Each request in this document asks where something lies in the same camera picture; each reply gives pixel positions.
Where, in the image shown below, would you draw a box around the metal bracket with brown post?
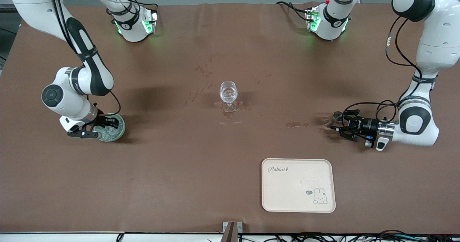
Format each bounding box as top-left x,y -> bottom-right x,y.
222,222 -> 244,242

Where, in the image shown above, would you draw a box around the cream rabbit print tray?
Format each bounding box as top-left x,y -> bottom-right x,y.
261,158 -> 336,213

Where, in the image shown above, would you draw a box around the clear wine glass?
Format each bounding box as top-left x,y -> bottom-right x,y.
219,81 -> 240,113

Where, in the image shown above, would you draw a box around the pale green ceramic bowl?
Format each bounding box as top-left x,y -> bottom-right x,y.
94,114 -> 127,143

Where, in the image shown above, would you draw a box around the metal double jigger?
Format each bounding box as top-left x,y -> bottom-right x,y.
325,111 -> 345,128

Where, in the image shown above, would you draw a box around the clear ice cubes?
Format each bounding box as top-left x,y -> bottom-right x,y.
99,126 -> 123,140

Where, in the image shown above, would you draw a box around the brown table mat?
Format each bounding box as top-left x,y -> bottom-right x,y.
0,3 -> 460,234

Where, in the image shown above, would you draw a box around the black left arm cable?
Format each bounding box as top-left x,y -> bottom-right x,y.
341,15 -> 419,122

